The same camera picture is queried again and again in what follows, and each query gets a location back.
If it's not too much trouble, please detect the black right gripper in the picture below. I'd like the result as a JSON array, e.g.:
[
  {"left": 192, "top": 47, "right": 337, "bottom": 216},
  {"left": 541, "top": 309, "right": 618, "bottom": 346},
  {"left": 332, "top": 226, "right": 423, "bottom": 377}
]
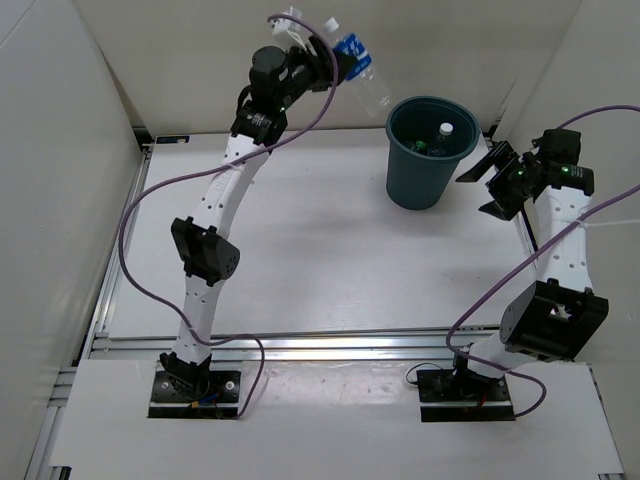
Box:
[{"left": 456, "top": 141, "right": 533, "bottom": 221}]

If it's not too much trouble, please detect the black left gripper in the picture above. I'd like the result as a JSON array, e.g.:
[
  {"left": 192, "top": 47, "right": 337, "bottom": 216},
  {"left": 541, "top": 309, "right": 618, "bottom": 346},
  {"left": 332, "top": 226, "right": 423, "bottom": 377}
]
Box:
[{"left": 277, "top": 35, "right": 359, "bottom": 112}]

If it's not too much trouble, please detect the blue label water bottle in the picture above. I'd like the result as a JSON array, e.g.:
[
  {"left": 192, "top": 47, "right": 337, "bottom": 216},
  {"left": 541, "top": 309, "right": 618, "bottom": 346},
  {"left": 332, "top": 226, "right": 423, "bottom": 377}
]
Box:
[{"left": 322, "top": 17, "right": 391, "bottom": 117}]

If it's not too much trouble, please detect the clear unlabelled plastic bottle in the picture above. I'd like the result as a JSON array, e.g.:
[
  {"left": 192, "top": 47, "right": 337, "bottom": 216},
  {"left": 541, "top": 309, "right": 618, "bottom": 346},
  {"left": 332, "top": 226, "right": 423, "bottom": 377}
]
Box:
[{"left": 427, "top": 122, "right": 454, "bottom": 158}]

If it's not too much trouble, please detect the green plastic soda bottle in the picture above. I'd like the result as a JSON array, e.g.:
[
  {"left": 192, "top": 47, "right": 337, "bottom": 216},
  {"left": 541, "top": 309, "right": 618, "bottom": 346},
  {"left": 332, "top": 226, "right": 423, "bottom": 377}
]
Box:
[{"left": 402, "top": 140, "right": 427, "bottom": 155}]

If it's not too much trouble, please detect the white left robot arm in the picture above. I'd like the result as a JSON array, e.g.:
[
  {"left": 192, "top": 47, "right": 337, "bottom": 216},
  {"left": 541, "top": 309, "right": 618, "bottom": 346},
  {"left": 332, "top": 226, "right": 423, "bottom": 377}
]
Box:
[{"left": 160, "top": 37, "right": 357, "bottom": 401}]

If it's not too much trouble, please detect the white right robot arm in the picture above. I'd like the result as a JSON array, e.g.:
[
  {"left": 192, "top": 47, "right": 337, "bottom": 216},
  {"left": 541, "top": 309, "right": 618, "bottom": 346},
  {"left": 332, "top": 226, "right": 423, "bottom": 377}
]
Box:
[{"left": 449, "top": 130, "right": 609, "bottom": 400}]

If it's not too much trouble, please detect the dark teal plastic bin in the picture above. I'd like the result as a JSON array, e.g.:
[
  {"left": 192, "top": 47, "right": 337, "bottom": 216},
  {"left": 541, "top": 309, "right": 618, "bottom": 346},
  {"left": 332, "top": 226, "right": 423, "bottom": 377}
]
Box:
[{"left": 385, "top": 96, "right": 481, "bottom": 210}]

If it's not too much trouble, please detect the blue table edge sticker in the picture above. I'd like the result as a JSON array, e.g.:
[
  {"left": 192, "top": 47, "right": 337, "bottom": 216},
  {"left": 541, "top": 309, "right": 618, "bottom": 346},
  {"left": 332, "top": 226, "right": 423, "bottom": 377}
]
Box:
[{"left": 155, "top": 135, "right": 190, "bottom": 145}]

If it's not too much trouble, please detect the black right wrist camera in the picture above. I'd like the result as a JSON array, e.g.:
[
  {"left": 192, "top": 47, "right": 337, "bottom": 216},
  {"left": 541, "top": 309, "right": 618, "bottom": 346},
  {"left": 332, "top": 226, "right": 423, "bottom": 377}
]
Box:
[{"left": 537, "top": 128, "right": 581, "bottom": 165}]

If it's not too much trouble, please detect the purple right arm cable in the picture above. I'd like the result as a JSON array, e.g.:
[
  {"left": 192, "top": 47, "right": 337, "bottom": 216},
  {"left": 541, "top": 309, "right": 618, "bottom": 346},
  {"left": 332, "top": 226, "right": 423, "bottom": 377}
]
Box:
[{"left": 445, "top": 104, "right": 640, "bottom": 419}]

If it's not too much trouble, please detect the aluminium front frame rail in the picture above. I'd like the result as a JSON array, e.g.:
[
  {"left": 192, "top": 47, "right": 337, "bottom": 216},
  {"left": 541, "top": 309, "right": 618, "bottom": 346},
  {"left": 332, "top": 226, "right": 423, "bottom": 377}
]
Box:
[{"left": 82, "top": 328, "right": 452, "bottom": 362}]

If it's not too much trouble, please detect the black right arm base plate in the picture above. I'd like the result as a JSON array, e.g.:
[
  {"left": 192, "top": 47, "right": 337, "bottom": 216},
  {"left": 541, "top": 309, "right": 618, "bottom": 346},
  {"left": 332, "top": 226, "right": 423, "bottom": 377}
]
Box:
[{"left": 405, "top": 362, "right": 515, "bottom": 423}]

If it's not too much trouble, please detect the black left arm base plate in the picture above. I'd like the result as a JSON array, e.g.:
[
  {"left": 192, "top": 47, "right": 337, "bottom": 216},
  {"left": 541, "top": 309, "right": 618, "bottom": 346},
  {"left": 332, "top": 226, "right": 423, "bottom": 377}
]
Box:
[{"left": 147, "top": 366, "right": 242, "bottom": 420}]

